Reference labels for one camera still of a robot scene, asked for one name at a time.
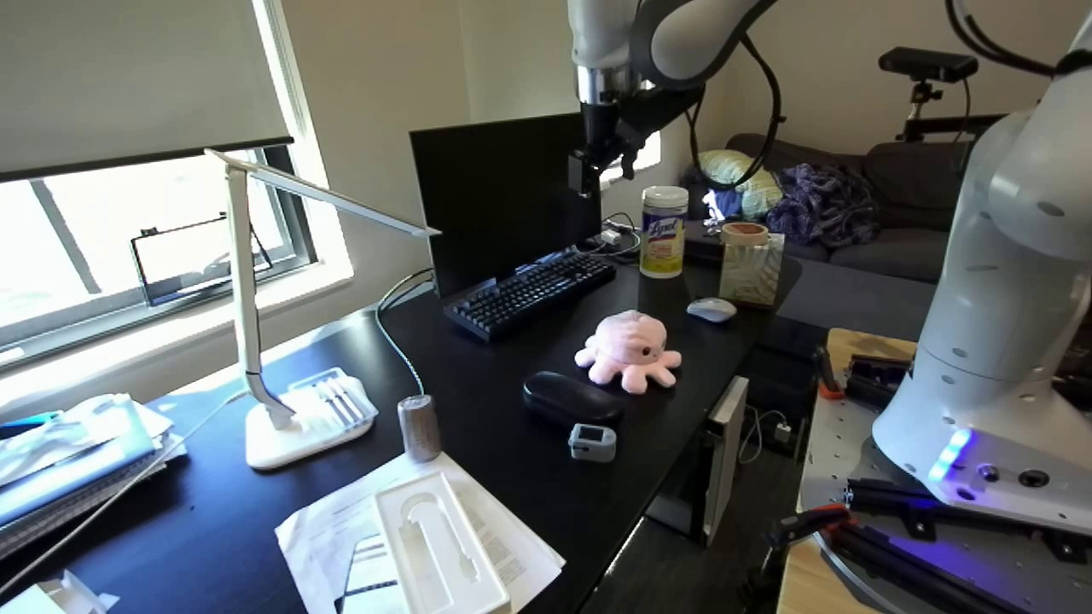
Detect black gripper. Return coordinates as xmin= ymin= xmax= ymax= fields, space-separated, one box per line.
xmin=567 ymin=85 xmax=703 ymax=204

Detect leaf patterned tissue box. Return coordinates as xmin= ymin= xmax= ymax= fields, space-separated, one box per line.
xmin=715 ymin=227 xmax=787 ymax=311

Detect yellow disinfecting wipes canister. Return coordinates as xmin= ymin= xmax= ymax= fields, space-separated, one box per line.
xmin=634 ymin=180 xmax=693 ymax=283

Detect black computer monitor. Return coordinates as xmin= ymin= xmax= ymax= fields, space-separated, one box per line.
xmin=405 ymin=108 xmax=608 ymax=301

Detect yellow green pillow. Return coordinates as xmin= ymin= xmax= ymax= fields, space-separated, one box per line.
xmin=693 ymin=147 xmax=784 ymax=221

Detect black computer keyboard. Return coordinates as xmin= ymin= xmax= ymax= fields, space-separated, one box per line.
xmin=440 ymin=246 xmax=620 ymax=345

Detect white computer mouse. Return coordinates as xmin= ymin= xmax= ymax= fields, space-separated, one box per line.
xmin=681 ymin=294 xmax=739 ymax=328

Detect pink octopus plush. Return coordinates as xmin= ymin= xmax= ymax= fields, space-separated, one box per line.
xmin=569 ymin=308 xmax=685 ymax=400

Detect purple cloth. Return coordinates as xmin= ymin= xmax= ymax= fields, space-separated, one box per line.
xmin=764 ymin=158 xmax=879 ymax=251

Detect black glasses case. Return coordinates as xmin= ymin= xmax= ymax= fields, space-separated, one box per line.
xmin=518 ymin=368 xmax=628 ymax=431

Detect grey pulse oximeter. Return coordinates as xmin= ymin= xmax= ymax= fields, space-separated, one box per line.
xmin=567 ymin=419 xmax=620 ymax=464

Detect computer tower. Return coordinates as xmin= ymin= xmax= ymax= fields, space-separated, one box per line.
xmin=645 ymin=371 xmax=754 ymax=548

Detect small grey cylinder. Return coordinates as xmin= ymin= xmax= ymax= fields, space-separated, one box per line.
xmin=394 ymin=391 xmax=445 ymax=464

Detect dark grey sofa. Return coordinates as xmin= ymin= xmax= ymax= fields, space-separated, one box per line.
xmin=679 ymin=130 xmax=1092 ymax=333

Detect wooden robot mounting table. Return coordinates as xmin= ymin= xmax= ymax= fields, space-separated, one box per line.
xmin=773 ymin=325 xmax=1092 ymax=614

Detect white desk lamp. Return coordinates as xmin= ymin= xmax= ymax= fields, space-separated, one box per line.
xmin=205 ymin=147 xmax=445 ymax=474

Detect white paper sheets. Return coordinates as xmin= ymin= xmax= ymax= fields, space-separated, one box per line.
xmin=274 ymin=450 xmax=569 ymax=614

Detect white plastic packaging tray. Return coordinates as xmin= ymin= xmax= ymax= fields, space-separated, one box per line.
xmin=372 ymin=467 xmax=512 ymax=614

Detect white window blind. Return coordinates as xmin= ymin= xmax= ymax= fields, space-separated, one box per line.
xmin=0 ymin=0 xmax=298 ymax=184

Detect stack of papers and folders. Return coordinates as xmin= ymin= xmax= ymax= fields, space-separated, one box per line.
xmin=0 ymin=387 xmax=190 ymax=560

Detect clear plastic wrapper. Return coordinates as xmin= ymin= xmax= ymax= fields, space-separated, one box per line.
xmin=0 ymin=565 xmax=123 ymax=614

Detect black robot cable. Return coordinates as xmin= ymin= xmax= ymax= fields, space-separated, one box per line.
xmin=738 ymin=30 xmax=791 ymax=193

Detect white cable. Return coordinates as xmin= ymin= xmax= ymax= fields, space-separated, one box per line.
xmin=368 ymin=265 xmax=440 ymax=403

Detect black camera on tripod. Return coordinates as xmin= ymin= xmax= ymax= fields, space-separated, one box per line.
xmin=876 ymin=43 xmax=984 ymax=147

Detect black wire frame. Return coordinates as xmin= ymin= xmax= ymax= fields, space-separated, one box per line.
xmin=128 ymin=212 xmax=239 ymax=308

